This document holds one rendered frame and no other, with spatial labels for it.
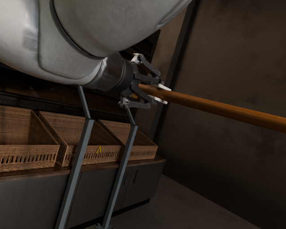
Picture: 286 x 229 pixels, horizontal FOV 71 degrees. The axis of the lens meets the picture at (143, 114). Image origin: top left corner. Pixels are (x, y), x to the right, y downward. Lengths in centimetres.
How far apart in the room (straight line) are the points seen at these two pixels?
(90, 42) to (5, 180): 112
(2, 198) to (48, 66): 113
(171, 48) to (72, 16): 372
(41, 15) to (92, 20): 8
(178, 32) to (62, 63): 376
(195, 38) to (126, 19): 381
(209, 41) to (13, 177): 344
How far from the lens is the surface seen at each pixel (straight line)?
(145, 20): 23
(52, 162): 145
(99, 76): 36
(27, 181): 137
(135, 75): 45
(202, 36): 398
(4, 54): 30
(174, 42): 396
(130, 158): 198
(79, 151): 139
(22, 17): 29
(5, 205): 140
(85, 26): 25
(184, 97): 52
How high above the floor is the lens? 115
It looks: 3 degrees down
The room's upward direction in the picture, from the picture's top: 17 degrees clockwise
